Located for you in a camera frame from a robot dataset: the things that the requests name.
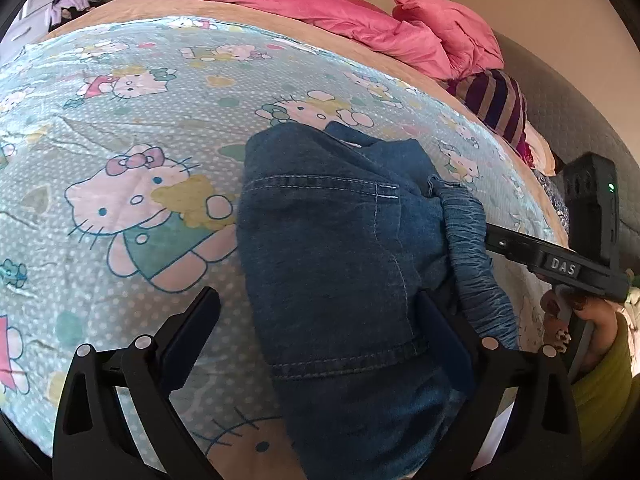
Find pink duvet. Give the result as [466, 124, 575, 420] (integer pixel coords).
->
[135, 0, 453, 80]

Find pink quilted pillow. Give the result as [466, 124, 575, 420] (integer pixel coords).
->
[392, 0, 505, 81]

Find pale pink pillow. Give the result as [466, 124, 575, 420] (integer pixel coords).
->
[522, 124, 557, 177]

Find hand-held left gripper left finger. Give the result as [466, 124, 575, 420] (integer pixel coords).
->
[52, 286, 221, 480]

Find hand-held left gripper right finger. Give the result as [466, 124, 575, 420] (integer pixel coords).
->
[417, 290, 584, 480]

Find grey upholstered headboard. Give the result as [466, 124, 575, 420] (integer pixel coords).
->
[492, 27, 640, 243]

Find purple striped pillow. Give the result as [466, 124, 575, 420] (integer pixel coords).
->
[446, 70, 529, 149]

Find person's right forearm green sleeve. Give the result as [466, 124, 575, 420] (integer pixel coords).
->
[570, 327, 637, 443]

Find person's right hand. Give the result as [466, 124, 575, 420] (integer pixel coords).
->
[542, 287, 620, 379]

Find white drawer cabinet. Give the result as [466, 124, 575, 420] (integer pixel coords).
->
[0, 0, 57, 47]

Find blue denim pants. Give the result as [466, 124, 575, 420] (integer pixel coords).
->
[235, 122, 521, 480]

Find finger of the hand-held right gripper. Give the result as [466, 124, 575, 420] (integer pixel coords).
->
[485, 222, 630, 304]

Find cartoon cat printed blanket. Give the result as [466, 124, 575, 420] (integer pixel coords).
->
[0, 15, 569, 461]

